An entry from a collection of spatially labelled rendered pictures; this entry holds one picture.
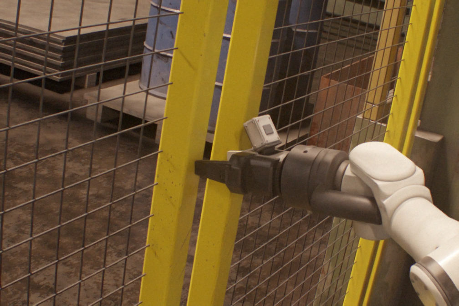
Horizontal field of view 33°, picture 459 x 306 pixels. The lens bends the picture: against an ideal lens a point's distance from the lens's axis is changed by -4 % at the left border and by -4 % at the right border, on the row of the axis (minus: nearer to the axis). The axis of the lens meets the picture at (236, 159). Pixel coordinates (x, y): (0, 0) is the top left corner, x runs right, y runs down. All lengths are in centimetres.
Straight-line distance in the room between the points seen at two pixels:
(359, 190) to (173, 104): 29
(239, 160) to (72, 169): 332
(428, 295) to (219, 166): 42
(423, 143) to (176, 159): 135
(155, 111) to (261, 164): 395
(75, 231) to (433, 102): 189
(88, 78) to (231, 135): 461
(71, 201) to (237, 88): 281
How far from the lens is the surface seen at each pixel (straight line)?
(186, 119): 114
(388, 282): 257
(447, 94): 246
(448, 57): 244
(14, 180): 421
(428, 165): 242
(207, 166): 115
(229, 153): 124
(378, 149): 106
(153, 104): 518
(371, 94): 243
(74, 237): 367
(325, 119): 429
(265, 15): 124
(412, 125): 232
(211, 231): 136
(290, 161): 110
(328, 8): 1102
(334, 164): 108
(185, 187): 117
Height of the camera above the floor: 166
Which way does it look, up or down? 20 degrees down
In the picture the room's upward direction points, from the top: 10 degrees clockwise
